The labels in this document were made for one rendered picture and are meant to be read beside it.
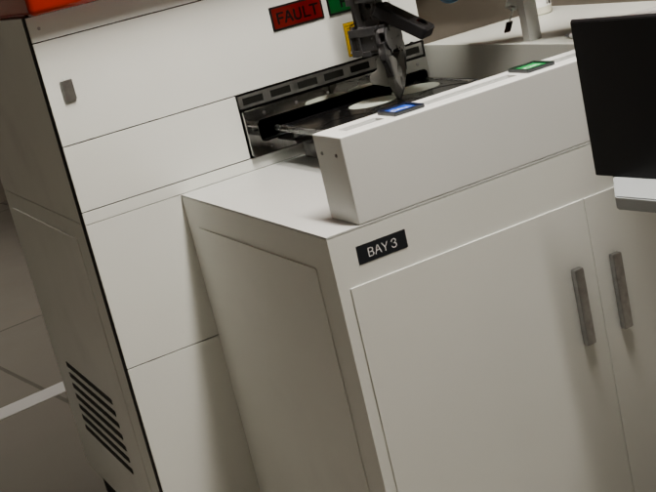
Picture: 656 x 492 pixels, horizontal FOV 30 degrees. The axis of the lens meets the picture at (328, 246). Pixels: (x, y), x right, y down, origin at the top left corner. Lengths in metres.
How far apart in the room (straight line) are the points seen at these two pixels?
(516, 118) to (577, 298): 0.33
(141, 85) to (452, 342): 0.81
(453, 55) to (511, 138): 0.58
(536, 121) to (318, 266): 0.44
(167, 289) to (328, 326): 0.57
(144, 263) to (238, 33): 0.49
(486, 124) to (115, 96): 0.75
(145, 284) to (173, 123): 0.32
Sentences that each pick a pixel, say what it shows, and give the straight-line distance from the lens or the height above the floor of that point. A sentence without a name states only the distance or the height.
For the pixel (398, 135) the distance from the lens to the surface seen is 1.87.
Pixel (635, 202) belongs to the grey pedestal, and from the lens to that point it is 1.72.
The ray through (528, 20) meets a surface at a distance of 2.34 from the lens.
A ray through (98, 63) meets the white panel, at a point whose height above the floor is 1.11.
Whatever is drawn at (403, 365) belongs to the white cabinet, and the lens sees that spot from 1.93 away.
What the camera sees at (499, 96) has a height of 0.94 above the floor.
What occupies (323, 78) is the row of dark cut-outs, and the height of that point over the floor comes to 0.96.
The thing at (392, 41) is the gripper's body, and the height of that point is 1.01.
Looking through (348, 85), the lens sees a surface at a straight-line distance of 2.52.
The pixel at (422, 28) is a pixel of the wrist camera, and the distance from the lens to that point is 2.33.
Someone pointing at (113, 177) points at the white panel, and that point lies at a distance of 2.35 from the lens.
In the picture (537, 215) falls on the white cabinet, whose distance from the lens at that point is 2.03.
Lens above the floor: 1.30
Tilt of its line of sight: 16 degrees down
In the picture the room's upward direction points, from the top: 13 degrees counter-clockwise
